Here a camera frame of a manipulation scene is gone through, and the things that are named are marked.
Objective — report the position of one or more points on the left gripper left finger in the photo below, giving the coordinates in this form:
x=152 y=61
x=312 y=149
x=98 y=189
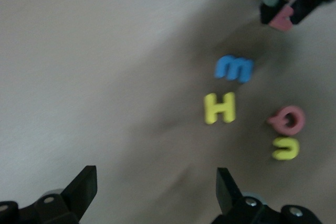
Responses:
x=78 y=192

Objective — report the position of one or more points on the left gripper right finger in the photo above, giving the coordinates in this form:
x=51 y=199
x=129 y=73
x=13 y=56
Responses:
x=228 y=195

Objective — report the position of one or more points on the pink lowercase letter w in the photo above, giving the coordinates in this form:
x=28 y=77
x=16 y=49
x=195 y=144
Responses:
x=282 y=23

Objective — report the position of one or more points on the yellow lowercase foam letter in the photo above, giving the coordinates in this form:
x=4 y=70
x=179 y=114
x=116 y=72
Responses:
x=287 y=153

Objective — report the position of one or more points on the light blue letter m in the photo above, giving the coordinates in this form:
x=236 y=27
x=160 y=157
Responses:
x=223 y=68

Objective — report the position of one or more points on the yellow letter H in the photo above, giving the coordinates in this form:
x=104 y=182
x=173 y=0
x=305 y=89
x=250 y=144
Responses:
x=220 y=108

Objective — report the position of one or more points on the pink letter Q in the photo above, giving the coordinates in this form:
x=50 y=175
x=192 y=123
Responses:
x=298 y=127

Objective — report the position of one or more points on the brown table cover sheet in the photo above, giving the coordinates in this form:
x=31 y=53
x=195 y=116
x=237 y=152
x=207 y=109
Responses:
x=78 y=77

